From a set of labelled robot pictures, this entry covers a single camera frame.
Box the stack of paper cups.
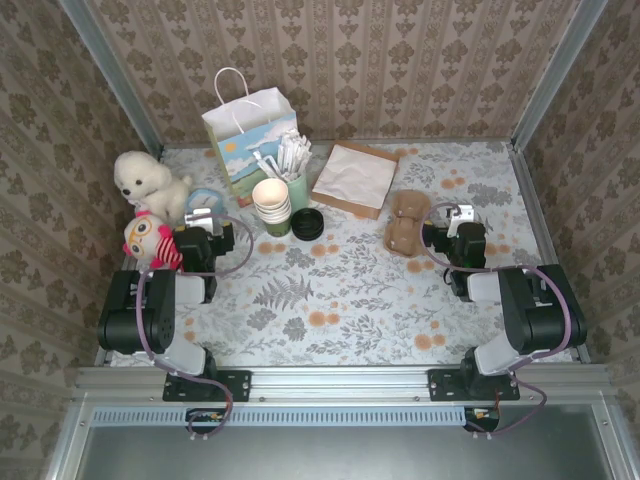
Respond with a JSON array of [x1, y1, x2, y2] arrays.
[[251, 178, 293, 238]]

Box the paper bag with sky print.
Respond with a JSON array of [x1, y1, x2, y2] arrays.
[[201, 67, 299, 209]]

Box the blue square box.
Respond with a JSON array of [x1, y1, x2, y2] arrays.
[[185, 187, 224, 221]]

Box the doll with glasses striped shirt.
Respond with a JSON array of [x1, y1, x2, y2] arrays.
[[123, 209, 185, 274]]

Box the clear wrapped straw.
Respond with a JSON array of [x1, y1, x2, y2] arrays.
[[253, 149, 282, 179]]

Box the stack of black lids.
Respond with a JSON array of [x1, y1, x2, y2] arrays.
[[290, 207, 327, 242]]

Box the mint green holder cup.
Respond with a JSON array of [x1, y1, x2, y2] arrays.
[[284, 169, 309, 212]]

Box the white plush dog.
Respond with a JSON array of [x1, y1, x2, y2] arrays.
[[113, 150, 194, 226]]

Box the brown cardboard napkin tray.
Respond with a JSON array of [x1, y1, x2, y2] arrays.
[[310, 141, 402, 222]]

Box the white paper napkins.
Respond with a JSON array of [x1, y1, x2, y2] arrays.
[[313, 144, 399, 211]]

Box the white wrapped straw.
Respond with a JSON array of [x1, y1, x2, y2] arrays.
[[278, 130, 297, 177], [295, 133, 314, 174]]

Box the grey metal panel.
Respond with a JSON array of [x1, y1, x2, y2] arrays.
[[47, 394, 640, 480]]

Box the aluminium side rail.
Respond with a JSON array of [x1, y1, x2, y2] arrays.
[[507, 141, 591, 364]]

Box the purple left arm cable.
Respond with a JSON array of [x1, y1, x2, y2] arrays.
[[135, 212, 255, 442]]

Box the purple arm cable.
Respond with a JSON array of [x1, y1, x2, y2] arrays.
[[419, 202, 574, 439], [135, 212, 255, 442]]

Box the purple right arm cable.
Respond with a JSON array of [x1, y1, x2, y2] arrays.
[[419, 202, 574, 439]]

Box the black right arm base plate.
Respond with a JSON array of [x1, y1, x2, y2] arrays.
[[427, 368, 521, 403]]

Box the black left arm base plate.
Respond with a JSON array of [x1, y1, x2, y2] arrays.
[[163, 368, 252, 404]]

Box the aluminium mounting rail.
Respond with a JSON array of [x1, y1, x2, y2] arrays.
[[74, 364, 616, 401]]

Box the grey slotted cable duct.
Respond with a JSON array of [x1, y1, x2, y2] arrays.
[[92, 405, 474, 427]]

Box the aluminium frame post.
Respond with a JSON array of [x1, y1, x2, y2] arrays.
[[58, 0, 166, 156], [509, 0, 610, 151]]

